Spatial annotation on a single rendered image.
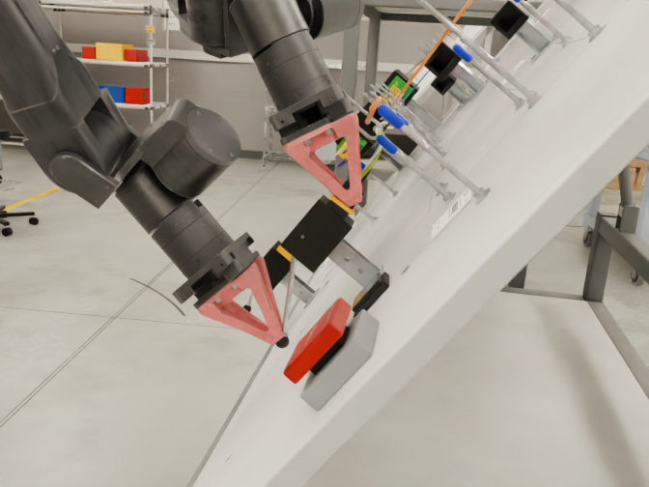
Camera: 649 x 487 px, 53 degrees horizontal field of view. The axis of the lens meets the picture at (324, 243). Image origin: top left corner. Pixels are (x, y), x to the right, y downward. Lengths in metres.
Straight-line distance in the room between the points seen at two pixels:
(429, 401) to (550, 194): 0.72
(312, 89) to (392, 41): 7.63
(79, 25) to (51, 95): 8.46
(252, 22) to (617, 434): 0.78
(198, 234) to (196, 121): 0.10
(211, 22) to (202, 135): 0.13
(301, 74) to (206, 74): 7.92
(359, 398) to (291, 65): 0.30
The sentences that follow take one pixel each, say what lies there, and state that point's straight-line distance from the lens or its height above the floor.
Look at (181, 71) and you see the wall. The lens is 8.58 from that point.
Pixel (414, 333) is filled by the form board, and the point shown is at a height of 1.15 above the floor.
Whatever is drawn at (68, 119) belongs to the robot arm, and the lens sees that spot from 0.58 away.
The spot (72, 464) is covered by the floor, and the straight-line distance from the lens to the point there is 2.35.
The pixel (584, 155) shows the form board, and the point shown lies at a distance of 0.36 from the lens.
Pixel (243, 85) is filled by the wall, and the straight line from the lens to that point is 8.39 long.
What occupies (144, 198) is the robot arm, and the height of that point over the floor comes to 1.17.
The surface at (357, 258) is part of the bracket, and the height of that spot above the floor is 1.12.
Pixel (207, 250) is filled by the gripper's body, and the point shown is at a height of 1.12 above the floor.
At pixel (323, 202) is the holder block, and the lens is 0.59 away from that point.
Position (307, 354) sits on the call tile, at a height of 1.11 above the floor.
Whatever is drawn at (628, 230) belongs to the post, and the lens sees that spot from 1.44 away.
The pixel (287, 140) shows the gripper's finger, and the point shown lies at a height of 1.23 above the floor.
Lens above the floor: 1.30
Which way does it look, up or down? 16 degrees down
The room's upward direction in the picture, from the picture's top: 4 degrees clockwise
